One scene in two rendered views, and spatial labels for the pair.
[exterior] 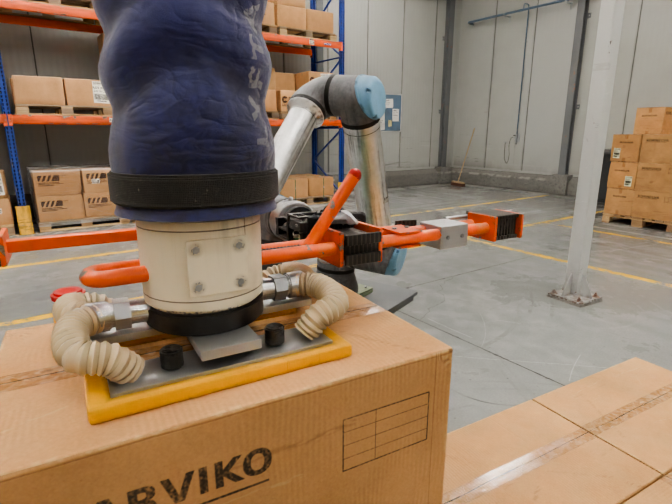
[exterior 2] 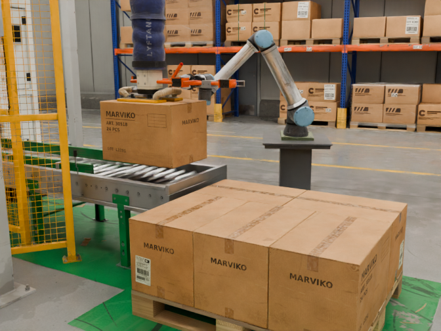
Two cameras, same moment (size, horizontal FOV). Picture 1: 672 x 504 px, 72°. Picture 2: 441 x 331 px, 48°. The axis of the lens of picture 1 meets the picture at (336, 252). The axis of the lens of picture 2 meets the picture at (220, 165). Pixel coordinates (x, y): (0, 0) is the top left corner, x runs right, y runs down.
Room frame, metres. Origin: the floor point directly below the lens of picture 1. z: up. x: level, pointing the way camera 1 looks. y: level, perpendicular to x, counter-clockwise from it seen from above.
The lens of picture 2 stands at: (-0.63, -2.97, 1.35)
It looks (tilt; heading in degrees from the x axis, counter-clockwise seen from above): 12 degrees down; 60
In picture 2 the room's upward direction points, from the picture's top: straight up
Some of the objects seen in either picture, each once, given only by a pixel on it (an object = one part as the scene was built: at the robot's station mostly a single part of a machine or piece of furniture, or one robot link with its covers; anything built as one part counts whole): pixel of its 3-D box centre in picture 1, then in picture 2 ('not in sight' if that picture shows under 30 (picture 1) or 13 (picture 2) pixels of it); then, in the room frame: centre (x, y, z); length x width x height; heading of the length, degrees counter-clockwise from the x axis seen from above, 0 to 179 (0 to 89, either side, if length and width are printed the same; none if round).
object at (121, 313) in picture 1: (206, 304); (149, 91); (0.66, 0.19, 1.14); 0.34 x 0.25 x 0.06; 120
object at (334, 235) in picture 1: (349, 243); (180, 82); (0.78, -0.02, 1.20); 0.10 x 0.08 x 0.06; 30
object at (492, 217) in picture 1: (494, 224); (227, 83); (0.95, -0.33, 1.20); 0.08 x 0.07 x 0.05; 120
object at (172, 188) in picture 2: not in sight; (198, 178); (0.84, -0.14, 0.58); 0.70 x 0.03 x 0.06; 29
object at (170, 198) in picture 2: not in sight; (199, 193); (0.84, -0.14, 0.47); 0.70 x 0.03 x 0.15; 29
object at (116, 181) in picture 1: (196, 182); (149, 64); (0.66, 0.20, 1.32); 0.23 x 0.23 x 0.04
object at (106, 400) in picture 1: (226, 353); (141, 98); (0.57, 0.15, 1.10); 0.34 x 0.10 x 0.05; 120
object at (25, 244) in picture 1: (291, 233); (184, 81); (0.86, 0.08, 1.20); 0.93 x 0.30 x 0.04; 120
